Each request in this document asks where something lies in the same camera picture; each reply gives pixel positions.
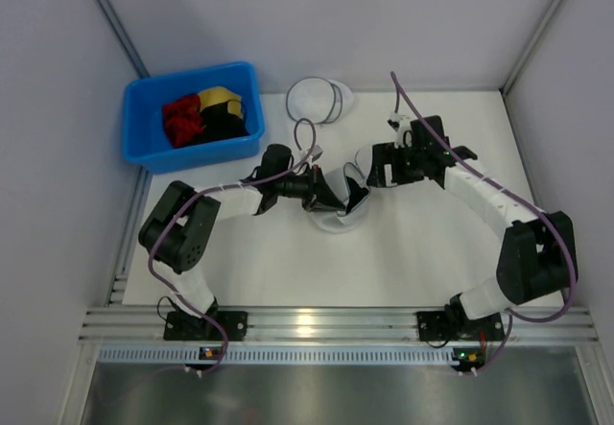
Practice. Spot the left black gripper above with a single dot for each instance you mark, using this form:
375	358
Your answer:
314	188

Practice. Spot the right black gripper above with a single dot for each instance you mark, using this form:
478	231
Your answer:
379	165

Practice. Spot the white mesh laundry bag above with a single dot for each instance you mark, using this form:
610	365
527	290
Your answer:
337	221
322	101

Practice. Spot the black bra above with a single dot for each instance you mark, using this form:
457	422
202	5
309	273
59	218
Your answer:
356	194

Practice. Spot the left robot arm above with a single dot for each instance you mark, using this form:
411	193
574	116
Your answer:
178	229

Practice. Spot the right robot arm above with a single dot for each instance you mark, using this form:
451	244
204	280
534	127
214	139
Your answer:
537	255

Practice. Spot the yellow bra in bin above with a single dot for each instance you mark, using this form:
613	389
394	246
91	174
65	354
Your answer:
217	95

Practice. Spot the black garment in bin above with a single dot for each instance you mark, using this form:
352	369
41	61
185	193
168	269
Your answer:
222	121

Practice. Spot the red garment in bin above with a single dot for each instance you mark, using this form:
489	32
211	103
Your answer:
182	122

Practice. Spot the blue plastic bin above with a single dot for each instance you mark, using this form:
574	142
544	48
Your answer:
145	143

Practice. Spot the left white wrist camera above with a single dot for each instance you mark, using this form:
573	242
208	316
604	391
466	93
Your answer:
315	154

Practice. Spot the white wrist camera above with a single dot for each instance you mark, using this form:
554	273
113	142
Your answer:
315	154
401	124

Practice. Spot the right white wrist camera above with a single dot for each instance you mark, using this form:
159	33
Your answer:
401	124

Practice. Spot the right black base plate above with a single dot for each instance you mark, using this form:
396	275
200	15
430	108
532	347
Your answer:
452	325

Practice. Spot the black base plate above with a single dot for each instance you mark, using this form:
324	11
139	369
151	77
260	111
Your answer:
452	325
181	327

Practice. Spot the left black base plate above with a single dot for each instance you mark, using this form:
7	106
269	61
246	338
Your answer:
181	327

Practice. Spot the aluminium mounting rail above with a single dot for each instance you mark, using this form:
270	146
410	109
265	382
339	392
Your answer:
313	325

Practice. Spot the perforated cable duct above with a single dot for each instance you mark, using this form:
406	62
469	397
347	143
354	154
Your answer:
279	355

